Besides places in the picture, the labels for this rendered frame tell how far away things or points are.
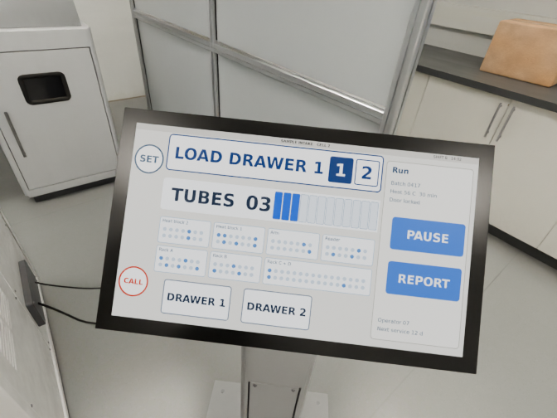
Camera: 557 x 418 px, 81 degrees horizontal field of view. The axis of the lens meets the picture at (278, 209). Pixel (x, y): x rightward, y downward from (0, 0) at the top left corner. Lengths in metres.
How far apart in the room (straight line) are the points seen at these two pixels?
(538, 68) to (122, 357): 2.62
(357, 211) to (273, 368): 0.43
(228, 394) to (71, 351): 0.70
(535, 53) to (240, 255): 2.26
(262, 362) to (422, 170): 0.50
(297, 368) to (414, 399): 0.94
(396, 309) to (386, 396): 1.13
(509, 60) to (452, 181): 2.07
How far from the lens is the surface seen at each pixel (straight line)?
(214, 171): 0.47
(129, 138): 0.51
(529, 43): 2.52
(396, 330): 0.49
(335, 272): 0.46
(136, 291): 0.50
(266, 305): 0.46
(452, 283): 0.51
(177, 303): 0.48
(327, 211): 0.45
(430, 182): 0.50
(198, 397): 1.51
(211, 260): 0.46
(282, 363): 0.75
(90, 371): 1.67
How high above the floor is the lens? 1.38
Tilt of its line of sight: 37 degrees down
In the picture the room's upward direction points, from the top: 5 degrees clockwise
